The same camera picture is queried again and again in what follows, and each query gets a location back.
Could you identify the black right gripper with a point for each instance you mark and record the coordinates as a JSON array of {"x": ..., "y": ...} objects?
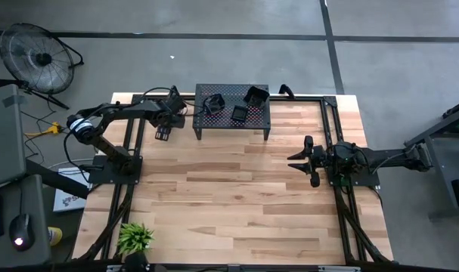
[{"x": 321, "y": 160}]

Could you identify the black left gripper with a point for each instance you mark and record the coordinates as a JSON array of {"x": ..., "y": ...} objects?
[{"x": 168, "y": 118}]

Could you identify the rounded square black bowl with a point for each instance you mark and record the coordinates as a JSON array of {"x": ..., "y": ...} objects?
[{"x": 214, "y": 104}]

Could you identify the square black tray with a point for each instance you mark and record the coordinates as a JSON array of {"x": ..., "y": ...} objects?
[{"x": 239, "y": 113}]

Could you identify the large wavy square black bowl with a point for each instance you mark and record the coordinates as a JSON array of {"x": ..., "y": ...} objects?
[{"x": 256, "y": 97}]

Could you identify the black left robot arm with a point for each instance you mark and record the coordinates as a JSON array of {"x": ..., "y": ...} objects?
[{"x": 115, "y": 111}]

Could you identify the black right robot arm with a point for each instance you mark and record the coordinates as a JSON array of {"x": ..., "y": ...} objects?
[{"x": 388, "y": 156}]

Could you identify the black perforated metal shelf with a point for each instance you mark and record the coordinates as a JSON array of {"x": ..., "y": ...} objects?
[{"x": 229, "y": 121}]

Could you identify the yellow power plug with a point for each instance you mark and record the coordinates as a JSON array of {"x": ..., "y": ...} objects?
[{"x": 51, "y": 129}]

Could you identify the small green potted plant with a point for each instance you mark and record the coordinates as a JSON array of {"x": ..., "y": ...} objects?
[{"x": 135, "y": 238}]

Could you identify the white cardboard box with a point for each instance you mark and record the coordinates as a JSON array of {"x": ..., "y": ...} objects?
[{"x": 68, "y": 192}]

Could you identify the black support beam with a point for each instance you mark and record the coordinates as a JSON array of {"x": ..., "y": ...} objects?
[{"x": 59, "y": 180}]

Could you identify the grey metal cart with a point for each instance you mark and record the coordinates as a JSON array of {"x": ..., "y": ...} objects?
[{"x": 444, "y": 151}]

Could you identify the black metal floor fan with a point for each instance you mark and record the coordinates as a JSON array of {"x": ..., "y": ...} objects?
[{"x": 38, "y": 58}]

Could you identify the grey equipment case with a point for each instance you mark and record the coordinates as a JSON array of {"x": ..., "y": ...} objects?
[{"x": 4, "y": 136}]

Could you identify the grey side desk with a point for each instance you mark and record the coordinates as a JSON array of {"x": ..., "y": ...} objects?
[{"x": 28, "y": 226}]

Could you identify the black computer mouse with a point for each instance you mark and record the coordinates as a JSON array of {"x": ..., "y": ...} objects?
[{"x": 21, "y": 231}]

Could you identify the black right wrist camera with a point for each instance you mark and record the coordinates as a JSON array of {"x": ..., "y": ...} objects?
[{"x": 344, "y": 152}]

